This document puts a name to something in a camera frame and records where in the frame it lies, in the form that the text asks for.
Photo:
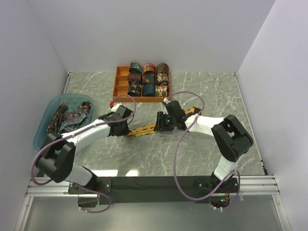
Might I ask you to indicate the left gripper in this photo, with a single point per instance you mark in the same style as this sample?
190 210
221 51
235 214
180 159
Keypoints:
125 131

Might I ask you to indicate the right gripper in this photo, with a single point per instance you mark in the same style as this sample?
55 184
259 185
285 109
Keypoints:
160 124

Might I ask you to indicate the yellow beetle print tie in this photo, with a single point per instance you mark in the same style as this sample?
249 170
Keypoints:
149 129

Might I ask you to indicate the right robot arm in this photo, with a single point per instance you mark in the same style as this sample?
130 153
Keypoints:
231 137

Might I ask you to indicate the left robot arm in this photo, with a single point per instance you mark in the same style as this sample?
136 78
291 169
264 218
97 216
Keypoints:
55 161

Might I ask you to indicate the red green paisley rolled tie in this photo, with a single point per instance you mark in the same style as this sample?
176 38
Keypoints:
161 91

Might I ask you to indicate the teal plain rolled tie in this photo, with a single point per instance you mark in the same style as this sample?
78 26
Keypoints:
148 90

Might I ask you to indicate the dark floral tie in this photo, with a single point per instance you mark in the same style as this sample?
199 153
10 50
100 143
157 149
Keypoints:
78 116

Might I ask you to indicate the black gold rolled tie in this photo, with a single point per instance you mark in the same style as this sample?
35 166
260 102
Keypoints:
134 89

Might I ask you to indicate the brown floral rolled tie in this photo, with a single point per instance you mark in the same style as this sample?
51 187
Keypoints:
162 79

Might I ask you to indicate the grey blue patterned tie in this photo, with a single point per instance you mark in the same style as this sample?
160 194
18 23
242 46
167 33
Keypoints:
69 126

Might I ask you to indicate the maroon rolled tie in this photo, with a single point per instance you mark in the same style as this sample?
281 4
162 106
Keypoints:
134 77

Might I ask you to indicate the brown patterned rolled tie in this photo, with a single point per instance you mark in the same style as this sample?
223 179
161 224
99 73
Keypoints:
162 68

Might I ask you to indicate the teal plastic basin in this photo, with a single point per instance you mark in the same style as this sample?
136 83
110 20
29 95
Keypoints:
73 101

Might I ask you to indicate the red patterned rolled tie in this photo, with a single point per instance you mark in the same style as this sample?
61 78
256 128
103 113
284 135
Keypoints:
148 68

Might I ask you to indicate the dark green rolled tie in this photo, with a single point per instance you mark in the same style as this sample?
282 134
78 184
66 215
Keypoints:
135 67

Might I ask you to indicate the black red dotted tie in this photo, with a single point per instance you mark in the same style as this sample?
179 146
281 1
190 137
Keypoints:
57 118

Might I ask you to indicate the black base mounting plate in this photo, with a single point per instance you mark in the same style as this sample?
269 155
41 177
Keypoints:
154 189

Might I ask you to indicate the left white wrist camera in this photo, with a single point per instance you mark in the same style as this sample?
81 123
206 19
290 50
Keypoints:
117 106

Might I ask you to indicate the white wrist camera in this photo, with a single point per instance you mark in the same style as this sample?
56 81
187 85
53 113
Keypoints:
165 101
117 106

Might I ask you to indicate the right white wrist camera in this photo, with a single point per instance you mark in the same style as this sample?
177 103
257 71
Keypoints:
165 101

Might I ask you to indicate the aluminium rail frame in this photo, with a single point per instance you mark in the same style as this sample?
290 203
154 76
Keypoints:
258 208

